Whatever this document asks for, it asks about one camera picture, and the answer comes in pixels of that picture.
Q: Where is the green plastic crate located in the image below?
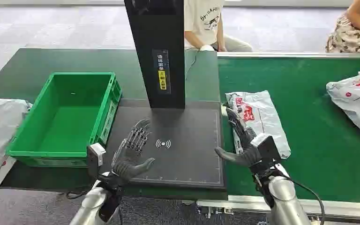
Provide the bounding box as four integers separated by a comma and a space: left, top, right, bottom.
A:
6, 72, 122, 168

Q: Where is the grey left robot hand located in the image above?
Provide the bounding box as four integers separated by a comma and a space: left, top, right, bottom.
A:
112, 118, 156, 187

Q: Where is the person in white shirt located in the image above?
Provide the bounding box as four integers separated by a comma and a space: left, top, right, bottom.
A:
184, 0, 254, 53

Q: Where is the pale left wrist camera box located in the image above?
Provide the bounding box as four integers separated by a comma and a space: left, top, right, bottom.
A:
87, 142, 107, 178

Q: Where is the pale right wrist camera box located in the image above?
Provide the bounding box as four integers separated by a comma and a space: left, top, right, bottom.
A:
250, 133, 282, 164

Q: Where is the black scanner column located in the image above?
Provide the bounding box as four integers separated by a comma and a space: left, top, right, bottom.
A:
123, 0, 186, 109

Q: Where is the green conveyor belt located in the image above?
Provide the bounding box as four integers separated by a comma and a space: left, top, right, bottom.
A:
217, 52, 360, 206

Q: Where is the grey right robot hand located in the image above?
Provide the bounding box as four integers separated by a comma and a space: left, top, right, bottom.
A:
214, 107, 263, 168

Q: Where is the black cable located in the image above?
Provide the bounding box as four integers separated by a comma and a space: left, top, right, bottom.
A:
279, 174, 326, 225

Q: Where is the black scanner pad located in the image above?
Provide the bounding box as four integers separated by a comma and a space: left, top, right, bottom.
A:
100, 99, 226, 191

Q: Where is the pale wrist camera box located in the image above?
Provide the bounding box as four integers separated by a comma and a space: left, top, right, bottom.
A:
87, 142, 107, 178
250, 133, 282, 164

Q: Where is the person in patterned clothing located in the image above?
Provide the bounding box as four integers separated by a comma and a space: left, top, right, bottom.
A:
325, 0, 360, 53

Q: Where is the grey parcel bag red print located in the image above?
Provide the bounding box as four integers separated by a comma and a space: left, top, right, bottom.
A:
224, 90, 292, 159
0, 96, 33, 153
326, 71, 360, 146

